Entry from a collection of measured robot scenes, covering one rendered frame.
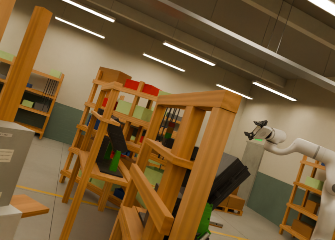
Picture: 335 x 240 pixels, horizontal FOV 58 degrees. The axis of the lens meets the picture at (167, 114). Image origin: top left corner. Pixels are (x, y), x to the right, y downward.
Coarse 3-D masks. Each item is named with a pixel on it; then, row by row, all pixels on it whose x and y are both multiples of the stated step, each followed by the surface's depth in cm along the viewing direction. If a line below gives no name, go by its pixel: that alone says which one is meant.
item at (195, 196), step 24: (192, 120) 177; (216, 120) 139; (144, 144) 274; (192, 144) 178; (216, 144) 140; (144, 168) 275; (168, 168) 181; (192, 168) 146; (216, 168) 140; (168, 192) 175; (192, 192) 138; (192, 216) 138
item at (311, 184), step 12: (300, 168) 787; (324, 168) 715; (312, 180) 745; (288, 204) 779; (312, 204) 727; (300, 216) 793; (312, 216) 702; (288, 228) 760; (300, 228) 736; (312, 228) 716
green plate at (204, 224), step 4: (208, 204) 211; (212, 204) 212; (208, 208) 211; (204, 212) 209; (208, 212) 210; (204, 216) 209; (208, 216) 210; (204, 220) 208; (208, 220) 209; (200, 224) 207; (204, 224) 207; (208, 224) 208; (200, 228) 206; (204, 228) 207; (200, 232) 205
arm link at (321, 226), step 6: (324, 186) 184; (324, 192) 185; (324, 198) 183; (330, 198) 181; (324, 204) 179; (330, 204) 178; (324, 210) 177; (330, 210) 175; (318, 216) 181; (324, 216) 176; (330, 216) 175; (318, 222) 179; (324, 222) 176; (330, 222) 174; (318, 228) 179; (324, 228) 176; (330, 228) 175; (312, 234) 186; (318, 234) 182; (324, 234) 179; (330, 234) 178
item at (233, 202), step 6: (234, 192) 869; (228, 198) 815; (234, 198) 823; (240, 198) 847; (222, 204) 808; (228, 204) 816; (234, 204) 825; (240, 204) 834; (216, 210) 798; (222, 210) 817; (240, 210) 836
